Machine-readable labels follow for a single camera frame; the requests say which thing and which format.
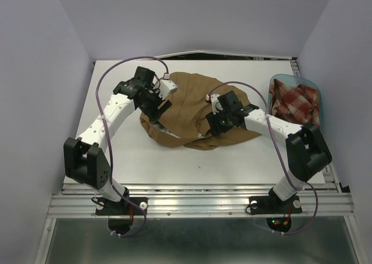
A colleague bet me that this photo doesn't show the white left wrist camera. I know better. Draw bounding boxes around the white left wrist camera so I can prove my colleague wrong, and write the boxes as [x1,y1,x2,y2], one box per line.
[159,79,178,99]

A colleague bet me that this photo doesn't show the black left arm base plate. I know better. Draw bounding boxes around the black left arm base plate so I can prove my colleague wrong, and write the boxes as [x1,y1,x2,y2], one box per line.
[91,197,148,216]

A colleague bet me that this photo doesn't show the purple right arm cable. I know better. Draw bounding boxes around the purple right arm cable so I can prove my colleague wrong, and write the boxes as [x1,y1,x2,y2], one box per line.
[205,81,319,236]

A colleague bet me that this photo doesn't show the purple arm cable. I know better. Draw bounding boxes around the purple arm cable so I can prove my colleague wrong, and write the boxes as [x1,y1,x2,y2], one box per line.
[96,56,170,238]
[205,81,319,236]

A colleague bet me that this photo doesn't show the red plaid skirt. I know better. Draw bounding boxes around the red plaid skirt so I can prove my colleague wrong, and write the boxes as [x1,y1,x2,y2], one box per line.
[269,79,321,127]

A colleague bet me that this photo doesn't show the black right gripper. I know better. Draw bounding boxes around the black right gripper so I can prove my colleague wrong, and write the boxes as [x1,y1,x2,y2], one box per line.
[205,106,233,137]

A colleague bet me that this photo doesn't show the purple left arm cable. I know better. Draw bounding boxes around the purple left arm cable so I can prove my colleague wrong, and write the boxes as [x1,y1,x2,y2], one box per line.
[96,56,170,238]

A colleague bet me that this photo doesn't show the aluminium table frame rail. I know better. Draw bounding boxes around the aluminium table frame rail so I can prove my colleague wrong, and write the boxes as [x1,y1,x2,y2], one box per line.
[34,57,361,264]

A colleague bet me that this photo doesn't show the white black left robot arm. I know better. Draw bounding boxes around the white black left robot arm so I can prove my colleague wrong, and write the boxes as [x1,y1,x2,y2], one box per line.
[63,67,178,214]

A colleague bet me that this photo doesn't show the teal plastic basket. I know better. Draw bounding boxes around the teal plastic basket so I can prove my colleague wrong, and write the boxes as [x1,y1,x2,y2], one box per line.
[268,74,323,129]

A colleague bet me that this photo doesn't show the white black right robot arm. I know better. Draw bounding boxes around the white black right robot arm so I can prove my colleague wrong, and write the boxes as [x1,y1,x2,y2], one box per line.
[206,91,332,212]

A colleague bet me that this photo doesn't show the tan brown skirt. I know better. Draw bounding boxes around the tan brown skirt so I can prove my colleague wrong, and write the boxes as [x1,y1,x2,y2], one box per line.
[139,72,260,151]

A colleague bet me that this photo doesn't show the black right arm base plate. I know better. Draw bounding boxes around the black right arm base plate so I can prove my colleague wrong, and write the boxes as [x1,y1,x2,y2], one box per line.
[245,195,302,215]

